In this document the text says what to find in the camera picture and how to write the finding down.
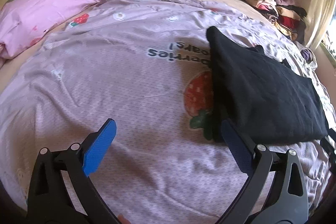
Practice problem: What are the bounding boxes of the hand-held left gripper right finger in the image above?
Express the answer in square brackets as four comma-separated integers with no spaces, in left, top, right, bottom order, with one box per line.
[221,119,309,224]

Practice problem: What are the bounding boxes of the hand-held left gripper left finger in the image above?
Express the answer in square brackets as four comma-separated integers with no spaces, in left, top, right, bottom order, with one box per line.
[26,118,121,224]

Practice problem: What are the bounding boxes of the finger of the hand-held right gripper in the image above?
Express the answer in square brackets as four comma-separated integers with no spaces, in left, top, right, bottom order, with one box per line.
[320,128,336,166]

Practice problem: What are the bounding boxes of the black sweatshirt with orange cuffs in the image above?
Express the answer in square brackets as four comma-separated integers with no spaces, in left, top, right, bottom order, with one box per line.
[206,26,330,145]

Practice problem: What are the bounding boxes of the pile of folded clothes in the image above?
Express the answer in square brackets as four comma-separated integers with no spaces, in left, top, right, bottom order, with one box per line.
[241,0,308,44]

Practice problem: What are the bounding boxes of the lilac strawberry print blanket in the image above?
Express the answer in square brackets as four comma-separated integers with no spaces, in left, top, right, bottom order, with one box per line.
[0,0,336,224]

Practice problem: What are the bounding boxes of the purple crumpled cloth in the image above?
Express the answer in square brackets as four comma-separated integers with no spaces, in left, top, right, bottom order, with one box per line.
[299,46,319,70]

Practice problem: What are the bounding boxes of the cream curtain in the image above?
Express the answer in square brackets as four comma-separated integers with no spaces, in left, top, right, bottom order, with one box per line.
[304,0,336,49]

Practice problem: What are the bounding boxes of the pink quilt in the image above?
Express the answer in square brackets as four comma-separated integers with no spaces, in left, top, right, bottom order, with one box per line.
[0,0,132,60]

